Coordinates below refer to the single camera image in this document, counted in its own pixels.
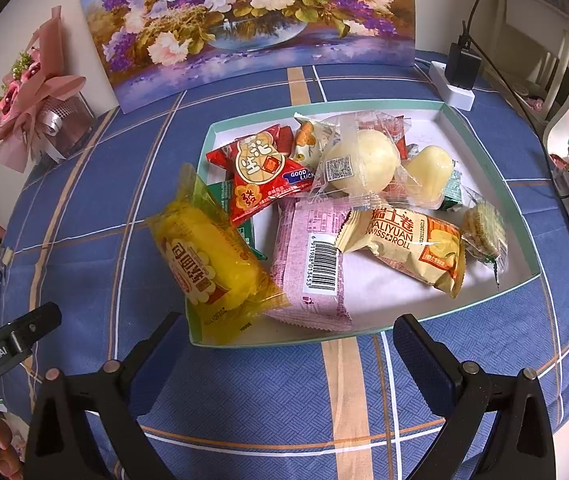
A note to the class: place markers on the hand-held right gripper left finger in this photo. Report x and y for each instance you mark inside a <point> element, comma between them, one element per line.
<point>162,355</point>

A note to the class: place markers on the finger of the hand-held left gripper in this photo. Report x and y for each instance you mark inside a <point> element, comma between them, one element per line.
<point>42,327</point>

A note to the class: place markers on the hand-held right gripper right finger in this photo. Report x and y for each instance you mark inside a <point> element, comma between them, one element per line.
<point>419,360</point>

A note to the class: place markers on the yellow cake packet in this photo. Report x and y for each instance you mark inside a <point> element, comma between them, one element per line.
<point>209,260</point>

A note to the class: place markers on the cream swiss roll packet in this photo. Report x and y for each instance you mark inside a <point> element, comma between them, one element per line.
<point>404,250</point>

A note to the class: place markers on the pink snack packet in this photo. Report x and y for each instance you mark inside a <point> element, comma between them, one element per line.
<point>309,270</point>

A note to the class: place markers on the clear rice cracker packet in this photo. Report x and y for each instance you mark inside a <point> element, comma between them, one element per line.
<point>484,227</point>

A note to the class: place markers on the green snack packet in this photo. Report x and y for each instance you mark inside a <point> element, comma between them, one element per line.
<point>222,192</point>

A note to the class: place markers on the pale yellow jelly cup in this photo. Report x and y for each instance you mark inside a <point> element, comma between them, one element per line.
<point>429,172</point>

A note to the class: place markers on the red peanut print snack packet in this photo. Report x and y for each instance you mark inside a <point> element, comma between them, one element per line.
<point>254,175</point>

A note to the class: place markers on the clear white bun packet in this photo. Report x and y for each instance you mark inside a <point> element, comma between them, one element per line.
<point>359,160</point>

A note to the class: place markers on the red square snack packet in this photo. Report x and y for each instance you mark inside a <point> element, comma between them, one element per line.
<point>398,132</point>

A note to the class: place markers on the white tray with green rim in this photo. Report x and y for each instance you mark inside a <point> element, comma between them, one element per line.
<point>464,125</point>

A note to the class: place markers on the cream pastry packet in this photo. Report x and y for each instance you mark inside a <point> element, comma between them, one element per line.
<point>312,140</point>

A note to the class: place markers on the dark red snack packet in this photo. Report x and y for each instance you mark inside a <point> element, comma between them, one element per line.
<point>283,140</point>

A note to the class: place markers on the person's left hand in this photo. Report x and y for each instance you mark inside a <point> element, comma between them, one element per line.
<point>9,445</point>

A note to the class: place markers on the blue plaid tablecloth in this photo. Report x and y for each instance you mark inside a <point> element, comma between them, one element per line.
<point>264,400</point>

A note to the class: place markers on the pink paper flower bouquet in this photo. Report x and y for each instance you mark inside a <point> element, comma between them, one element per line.
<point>29,105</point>

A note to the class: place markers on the white power strip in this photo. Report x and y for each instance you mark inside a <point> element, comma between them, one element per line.
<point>457,95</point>

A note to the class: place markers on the black charger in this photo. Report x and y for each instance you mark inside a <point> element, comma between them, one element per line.
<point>462,65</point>

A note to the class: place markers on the white chair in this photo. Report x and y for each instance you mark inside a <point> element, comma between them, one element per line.
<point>539,45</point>

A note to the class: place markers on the flower vase painting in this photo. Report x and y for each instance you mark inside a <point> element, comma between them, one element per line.
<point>244,25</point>

